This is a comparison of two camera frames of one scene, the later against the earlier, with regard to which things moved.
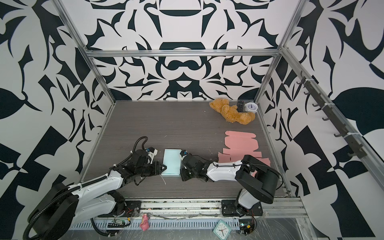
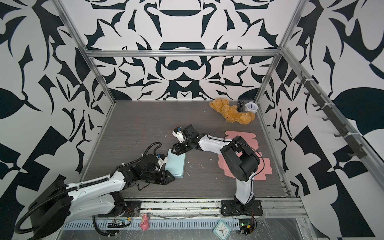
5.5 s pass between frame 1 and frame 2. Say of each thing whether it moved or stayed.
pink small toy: stayed
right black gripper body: moved
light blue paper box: stayed
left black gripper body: moved
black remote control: stayed
